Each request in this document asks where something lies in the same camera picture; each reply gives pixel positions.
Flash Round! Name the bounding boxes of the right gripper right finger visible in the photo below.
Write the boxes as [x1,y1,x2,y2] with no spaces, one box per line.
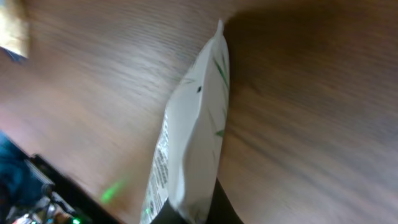
[206,179,243,224]

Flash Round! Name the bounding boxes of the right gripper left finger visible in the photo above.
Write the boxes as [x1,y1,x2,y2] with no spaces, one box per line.
[150,199,188,224]

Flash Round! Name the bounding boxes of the white tube with gold cap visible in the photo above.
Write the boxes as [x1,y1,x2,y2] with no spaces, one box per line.
[140,21,230,224]

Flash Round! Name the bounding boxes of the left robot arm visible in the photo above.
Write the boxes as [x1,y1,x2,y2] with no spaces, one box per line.
[1,133,120,224]

